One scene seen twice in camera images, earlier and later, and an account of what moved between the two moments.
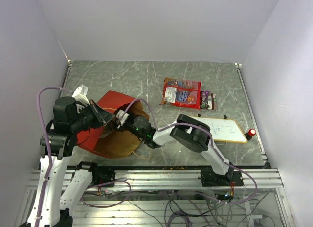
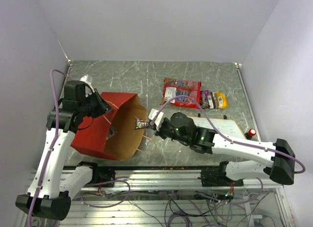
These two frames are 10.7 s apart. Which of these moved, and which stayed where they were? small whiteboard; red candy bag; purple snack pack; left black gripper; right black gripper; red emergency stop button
Moved: left black gripper; right black gripper
Stayed: purple snack pack; red emergency stop button; small whiteboard; red candy bag
